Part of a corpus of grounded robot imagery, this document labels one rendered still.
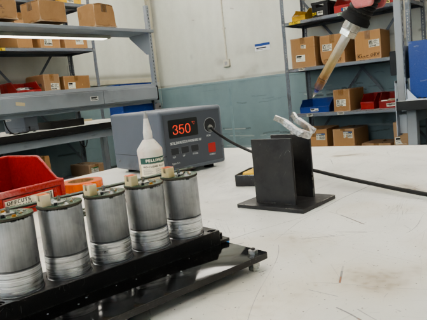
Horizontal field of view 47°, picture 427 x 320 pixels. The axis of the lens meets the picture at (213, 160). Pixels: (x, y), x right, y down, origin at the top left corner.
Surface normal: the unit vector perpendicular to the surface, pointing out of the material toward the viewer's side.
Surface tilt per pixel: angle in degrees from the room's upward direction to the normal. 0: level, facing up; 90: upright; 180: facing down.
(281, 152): 90
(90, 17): 89
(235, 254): 0
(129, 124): 90
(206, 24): 90
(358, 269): 0
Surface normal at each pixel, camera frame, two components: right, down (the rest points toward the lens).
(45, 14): 0.80, 0.00
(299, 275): -0.11, -0.98
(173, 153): 0.62, 0.04
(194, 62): -0.62, 0.17
